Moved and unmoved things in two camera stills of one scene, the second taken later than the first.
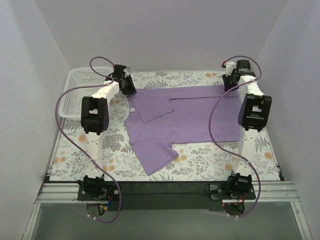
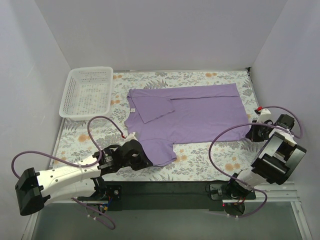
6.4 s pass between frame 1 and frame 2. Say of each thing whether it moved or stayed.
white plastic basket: stayed
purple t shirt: stayed
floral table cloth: stayed
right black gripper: moved
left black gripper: moved
